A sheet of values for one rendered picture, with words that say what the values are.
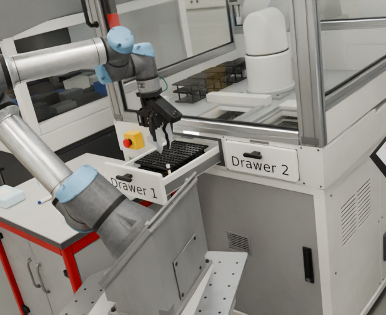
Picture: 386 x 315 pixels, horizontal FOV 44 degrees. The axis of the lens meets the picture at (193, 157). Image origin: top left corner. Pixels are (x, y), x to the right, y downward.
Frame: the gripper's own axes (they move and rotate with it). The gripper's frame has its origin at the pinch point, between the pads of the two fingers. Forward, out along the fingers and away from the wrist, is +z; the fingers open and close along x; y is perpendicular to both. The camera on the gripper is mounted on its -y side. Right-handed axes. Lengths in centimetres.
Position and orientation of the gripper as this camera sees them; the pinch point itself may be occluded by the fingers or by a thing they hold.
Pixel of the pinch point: (165, 147)
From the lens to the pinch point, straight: 163.6
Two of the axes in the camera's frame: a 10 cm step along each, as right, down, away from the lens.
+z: 1.6, 9.1, 3.8
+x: -6.5, 3.9, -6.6
